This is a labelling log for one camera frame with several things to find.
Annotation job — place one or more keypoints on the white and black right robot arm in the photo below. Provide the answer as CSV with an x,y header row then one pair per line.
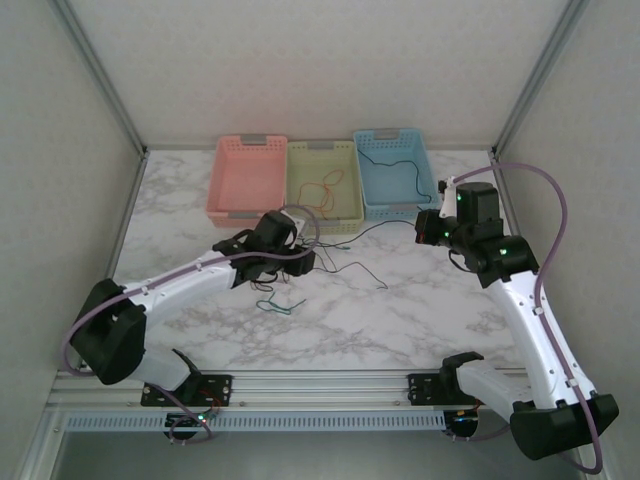
x,y
530,325

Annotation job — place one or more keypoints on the aluminium frame post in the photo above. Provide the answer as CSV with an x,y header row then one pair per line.
x,y
103,80
540,75

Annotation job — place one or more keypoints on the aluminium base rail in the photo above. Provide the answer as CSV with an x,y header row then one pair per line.
x,y
320,387

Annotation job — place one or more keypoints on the green plastic basket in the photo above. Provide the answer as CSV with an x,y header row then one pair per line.
x,y
320,155

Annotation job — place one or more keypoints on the aluminium table leg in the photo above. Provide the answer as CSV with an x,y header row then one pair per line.
x,y
45,450

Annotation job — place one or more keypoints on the pink plastic basket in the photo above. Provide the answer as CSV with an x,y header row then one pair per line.
x,y
250,180

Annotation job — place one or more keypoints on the aluminium table side rail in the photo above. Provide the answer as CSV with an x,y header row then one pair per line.
x,y
513,215
120,240

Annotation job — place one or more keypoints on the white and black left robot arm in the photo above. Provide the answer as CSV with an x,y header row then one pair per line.
x,y
180,290

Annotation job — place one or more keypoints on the blue plastic basket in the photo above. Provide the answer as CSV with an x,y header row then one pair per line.
x,y
390,185

